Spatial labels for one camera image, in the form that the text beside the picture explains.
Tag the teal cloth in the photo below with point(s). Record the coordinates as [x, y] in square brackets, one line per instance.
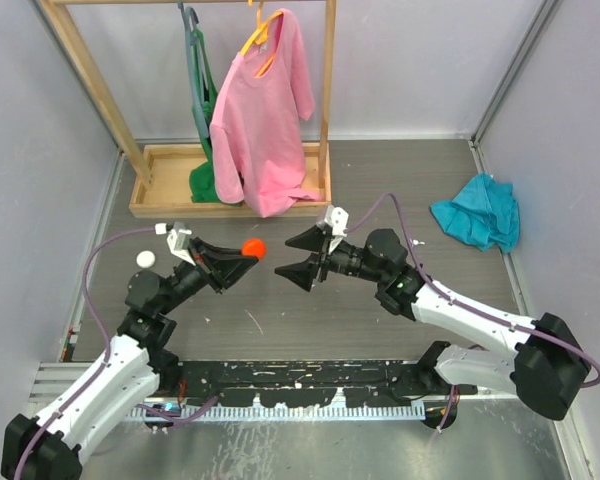
[484, 213]

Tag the wooden clothes rack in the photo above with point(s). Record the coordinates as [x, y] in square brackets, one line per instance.
[161, 188]

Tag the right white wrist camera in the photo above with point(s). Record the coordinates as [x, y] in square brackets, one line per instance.
[333, 224]

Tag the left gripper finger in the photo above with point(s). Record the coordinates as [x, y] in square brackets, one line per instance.
[208, 254]
[226, 272]

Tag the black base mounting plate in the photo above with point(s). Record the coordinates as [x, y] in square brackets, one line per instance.
[295, 384]

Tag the green garment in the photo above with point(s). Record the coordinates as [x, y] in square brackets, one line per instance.
[201, 178]

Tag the yellow hanger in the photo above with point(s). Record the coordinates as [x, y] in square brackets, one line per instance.
[260, 37]

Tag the white slotted cable duct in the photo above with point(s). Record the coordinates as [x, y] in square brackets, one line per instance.
[335, 411]

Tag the white earbud charging case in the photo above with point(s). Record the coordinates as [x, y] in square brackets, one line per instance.
[145, 259]

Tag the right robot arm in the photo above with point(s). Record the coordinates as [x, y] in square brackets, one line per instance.
[538, 360]

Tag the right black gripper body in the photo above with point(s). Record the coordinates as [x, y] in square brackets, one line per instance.
[327, 259]

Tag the orange earbud charging case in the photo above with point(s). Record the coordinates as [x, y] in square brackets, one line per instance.
[254, 247]

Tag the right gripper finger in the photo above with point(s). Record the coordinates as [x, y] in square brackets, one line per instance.
[304, 274]
[311, 240]

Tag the pink t-shirt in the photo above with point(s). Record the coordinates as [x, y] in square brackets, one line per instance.
[258, 154]

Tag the grey-blue hanger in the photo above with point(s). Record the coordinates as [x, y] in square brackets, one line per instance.
[198, 71]

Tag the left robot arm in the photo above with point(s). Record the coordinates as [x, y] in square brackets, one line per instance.
[58, 441]

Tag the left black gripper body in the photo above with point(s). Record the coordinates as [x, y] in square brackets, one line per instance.
[197, 258]

